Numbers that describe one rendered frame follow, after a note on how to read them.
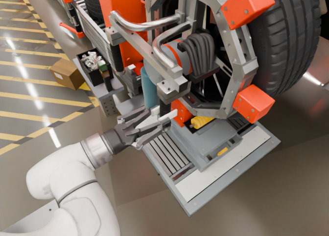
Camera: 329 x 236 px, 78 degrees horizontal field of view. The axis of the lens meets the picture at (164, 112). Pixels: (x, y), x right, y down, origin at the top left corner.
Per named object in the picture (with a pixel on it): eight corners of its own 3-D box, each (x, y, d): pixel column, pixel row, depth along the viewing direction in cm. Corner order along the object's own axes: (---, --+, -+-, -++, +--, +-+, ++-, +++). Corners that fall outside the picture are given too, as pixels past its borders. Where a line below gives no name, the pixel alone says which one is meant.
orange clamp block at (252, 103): (246, 97, 72) (267, 113, 68) (230, 106, 69) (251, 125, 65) (253, 82, 67) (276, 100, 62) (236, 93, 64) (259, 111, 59)
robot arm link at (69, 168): (84, 146, 64) (104, 182, 59) (33, 174, 59) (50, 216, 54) (75, 133, 54) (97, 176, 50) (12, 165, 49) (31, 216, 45)
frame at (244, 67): (227, 133, 91) (286, 12, 47) (216, 140, 88) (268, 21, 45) (159, 66, 117) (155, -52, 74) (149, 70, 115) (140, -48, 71)
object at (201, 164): (239, 144, 143) (244, 137, 135) (200, 173, 130) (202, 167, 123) (193, 99, 167) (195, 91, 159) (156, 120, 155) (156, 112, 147)
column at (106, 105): (117, 111, 170) (105, 74, 136) (106, 117, 167) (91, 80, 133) (112, 104, 175) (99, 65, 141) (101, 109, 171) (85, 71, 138)
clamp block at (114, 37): (134, 38, 79) (132, 25, 74) (113, 46, 76) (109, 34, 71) (128, 32, 81) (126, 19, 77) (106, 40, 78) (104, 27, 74)
